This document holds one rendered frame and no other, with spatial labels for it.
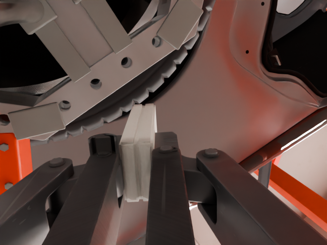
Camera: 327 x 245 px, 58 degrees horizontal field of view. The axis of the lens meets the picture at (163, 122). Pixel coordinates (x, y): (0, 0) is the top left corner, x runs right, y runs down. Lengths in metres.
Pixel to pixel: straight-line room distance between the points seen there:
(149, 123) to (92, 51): 0.22
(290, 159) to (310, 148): 0.46
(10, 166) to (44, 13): 0.18
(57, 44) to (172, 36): 0.13
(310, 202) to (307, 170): 4.52
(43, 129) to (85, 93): 0.06
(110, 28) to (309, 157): 6.29
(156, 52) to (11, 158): 0.21
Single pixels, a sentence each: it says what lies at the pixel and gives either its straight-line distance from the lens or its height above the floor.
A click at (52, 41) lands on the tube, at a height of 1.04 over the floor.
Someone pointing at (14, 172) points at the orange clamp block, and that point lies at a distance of 0.40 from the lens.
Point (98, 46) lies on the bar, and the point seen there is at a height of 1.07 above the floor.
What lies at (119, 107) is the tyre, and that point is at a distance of 0.46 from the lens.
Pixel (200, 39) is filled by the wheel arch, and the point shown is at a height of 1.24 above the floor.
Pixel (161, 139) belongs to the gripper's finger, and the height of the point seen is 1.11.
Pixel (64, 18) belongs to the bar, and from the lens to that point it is 0.36.
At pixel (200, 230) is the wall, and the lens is 5.92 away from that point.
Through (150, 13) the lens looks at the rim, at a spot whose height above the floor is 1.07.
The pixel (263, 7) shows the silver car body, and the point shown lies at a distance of 1.02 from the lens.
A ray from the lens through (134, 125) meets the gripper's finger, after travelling 0.15.
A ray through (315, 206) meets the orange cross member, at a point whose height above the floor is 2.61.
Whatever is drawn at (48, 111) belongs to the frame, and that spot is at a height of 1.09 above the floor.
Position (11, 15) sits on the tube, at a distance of 0.24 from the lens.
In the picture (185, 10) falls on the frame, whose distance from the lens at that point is 0.37.
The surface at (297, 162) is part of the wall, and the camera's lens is 6.38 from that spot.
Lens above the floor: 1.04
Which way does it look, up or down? 22 degrees up
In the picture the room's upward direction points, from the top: 146 degrees clockwise
